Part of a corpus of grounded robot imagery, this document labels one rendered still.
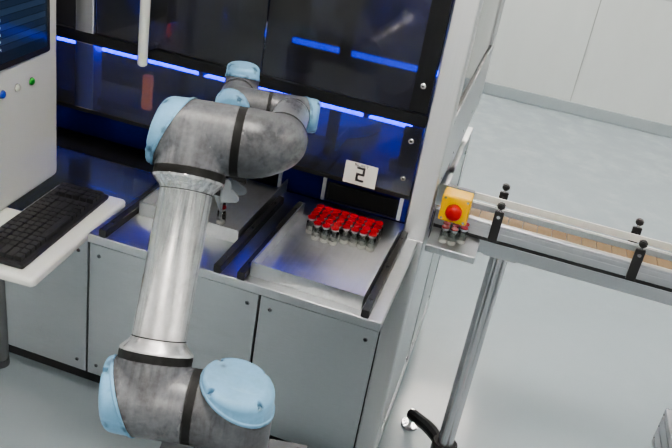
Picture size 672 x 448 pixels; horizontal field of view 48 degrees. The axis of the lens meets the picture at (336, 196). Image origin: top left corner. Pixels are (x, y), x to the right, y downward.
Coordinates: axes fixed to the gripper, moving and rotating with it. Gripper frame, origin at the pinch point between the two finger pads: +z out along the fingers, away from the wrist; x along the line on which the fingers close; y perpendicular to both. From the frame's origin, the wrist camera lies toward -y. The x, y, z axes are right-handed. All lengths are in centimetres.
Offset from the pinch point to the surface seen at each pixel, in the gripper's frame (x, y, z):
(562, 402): 94, 107, 94
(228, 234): -6.4, 5.4, 4.0
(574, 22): 480, 86, 24
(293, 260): -6.7, 22.1, 5.6
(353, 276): -5.9, 36.5, 5.5
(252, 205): 13.6, 3.4, 5.7
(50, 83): 11, -55, -14
